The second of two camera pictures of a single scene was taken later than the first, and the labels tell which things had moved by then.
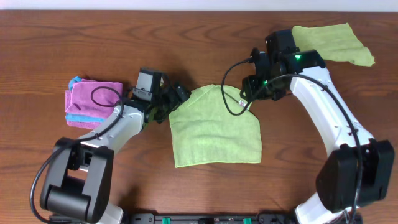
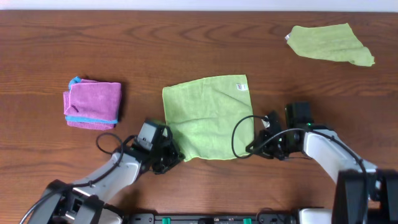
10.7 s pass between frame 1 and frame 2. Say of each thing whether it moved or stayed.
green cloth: moved
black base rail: stayed
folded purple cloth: stayed
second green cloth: stayed
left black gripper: moved
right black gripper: moved
